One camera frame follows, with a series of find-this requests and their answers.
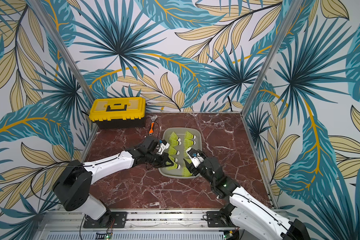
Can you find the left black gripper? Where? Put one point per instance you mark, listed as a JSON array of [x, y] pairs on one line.
[[163, 164]]

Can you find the yellow-green shuttlecock four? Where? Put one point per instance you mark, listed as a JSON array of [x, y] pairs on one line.
[[186, 173]]

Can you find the yellow-green shuttlecock seven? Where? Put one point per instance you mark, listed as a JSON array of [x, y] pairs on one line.
[[175, 160]]

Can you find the yellow-green shuttlecock nine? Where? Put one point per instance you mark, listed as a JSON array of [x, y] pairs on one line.
[[173, 151]]

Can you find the yellow-green shuttlecock ten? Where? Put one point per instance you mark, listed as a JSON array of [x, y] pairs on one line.
[[175, 166]]

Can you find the yellow-green shuttlecock three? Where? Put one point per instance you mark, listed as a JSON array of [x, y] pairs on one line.
[[186, 153]]

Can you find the grey plastic storage tray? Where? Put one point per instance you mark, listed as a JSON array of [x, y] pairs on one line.
[[177, 174]]

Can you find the yellow-green shuttlecock five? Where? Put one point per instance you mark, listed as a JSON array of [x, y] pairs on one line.
[[174, 143]]

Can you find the yellow-green shuttlecock one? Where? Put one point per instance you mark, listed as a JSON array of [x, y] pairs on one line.
[[188, 143]]

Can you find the yellow-green shuttlecock eight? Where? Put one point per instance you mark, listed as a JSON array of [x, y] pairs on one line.
[[174, 137]]

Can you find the yellow-green shuttlecock two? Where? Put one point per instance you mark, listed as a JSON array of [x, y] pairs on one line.
[[189, 136]]

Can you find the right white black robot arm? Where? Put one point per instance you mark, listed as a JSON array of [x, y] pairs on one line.
[[243, 210]]

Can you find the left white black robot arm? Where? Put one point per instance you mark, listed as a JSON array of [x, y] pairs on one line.
[[72, 188]]

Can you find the yellow black toolbox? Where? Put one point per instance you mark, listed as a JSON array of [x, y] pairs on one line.
[[119, 113]]

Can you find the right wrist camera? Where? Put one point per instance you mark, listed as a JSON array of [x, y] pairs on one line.
[[196, 156]]

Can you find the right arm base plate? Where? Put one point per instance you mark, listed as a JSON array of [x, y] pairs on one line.
[[216, 219]]

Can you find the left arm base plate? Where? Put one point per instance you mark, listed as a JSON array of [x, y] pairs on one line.
[[110, 219]]

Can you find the aluminium front rail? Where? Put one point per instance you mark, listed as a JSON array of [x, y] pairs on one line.
[[170, 224]]

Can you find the left aluminium frame post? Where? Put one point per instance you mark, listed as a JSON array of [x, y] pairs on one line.
[[47, 22]]

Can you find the aluminium frame post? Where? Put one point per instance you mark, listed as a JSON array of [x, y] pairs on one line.
[[288, 20], [47, 22]]

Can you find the right aluminium frame post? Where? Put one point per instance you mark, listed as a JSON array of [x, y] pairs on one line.
[[288, 20]]

